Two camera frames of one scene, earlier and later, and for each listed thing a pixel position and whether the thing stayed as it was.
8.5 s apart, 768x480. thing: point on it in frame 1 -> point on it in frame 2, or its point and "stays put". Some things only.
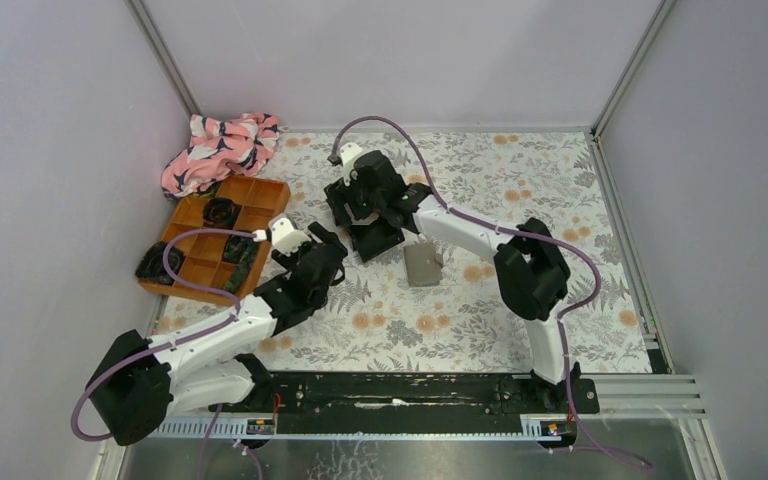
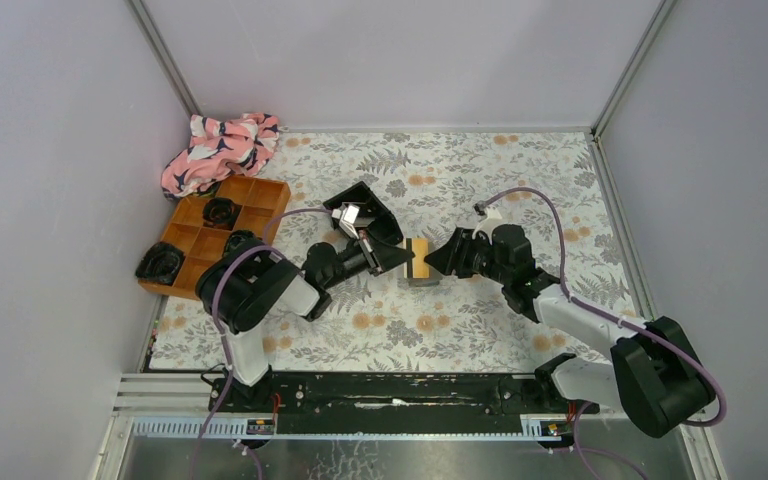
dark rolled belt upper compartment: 220,212 stays put
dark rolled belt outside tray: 151,264 stays put
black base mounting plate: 388,401 stays put
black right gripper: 340,194 -> 454,254
